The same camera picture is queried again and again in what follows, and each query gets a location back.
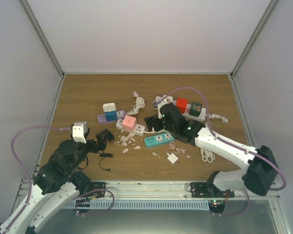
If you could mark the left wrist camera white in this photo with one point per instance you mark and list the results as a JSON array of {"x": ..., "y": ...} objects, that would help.
[{"x": 80, "y": 131}]

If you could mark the black power adapter with cable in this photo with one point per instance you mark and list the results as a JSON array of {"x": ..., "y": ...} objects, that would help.
[{"x": 103, "y": 156}]

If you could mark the white square charger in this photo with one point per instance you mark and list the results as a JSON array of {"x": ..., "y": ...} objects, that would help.
[{"x": 109, "y": 107}]

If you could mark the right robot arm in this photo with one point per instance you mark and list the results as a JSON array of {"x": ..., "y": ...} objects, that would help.
[{"x": 257, "y": 166}]

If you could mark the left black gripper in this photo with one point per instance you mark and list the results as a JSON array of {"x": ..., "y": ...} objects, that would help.
[{"x": 102, "y": 144}]

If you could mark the teal power strip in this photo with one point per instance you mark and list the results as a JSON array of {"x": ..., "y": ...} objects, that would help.
[{"x": 157, "y": 140}]

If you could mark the white power strip centre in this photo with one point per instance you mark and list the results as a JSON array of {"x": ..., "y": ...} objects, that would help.
[{"x": 137, "y": 129}]

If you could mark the small white plug adapter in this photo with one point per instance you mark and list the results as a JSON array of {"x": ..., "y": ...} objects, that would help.
[{"x": 172, "y": 158}]

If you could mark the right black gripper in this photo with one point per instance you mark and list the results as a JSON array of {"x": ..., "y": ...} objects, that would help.
[{"x": 149, "y": 120}]

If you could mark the pink cube adapter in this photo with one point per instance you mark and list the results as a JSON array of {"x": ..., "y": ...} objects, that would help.
[{"x": 129, "y": 123}]

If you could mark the slotted cable duct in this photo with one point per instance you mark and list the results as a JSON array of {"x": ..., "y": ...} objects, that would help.
[{"x": 141, "y": 205}]

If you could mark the long white power strip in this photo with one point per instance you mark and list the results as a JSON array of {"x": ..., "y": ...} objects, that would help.
[{"x": 200, "y": 114}]

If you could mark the blue cube adapter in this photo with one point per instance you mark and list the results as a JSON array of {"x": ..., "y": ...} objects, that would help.
[{"x": 111, "y": 116}]

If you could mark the purple power strip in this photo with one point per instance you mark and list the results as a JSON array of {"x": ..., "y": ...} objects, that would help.
[{"x": 102, "y": 120}]

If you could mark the dark green cube adapter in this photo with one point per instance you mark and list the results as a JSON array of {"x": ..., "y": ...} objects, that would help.
[{"x": 195, "y": 109}]

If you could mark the red cube adapter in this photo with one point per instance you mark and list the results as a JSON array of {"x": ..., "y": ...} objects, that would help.
[{"x": 181, "y": 104}]

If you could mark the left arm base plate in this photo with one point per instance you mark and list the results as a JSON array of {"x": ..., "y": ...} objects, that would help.
[{"x": 93, "y": 190}]

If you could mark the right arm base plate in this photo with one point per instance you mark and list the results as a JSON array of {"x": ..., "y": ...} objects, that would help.
[{"x": 205, "y": 190}]

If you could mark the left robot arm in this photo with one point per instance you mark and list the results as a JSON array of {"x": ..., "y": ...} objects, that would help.
[{"x": 57, "y": 182}]

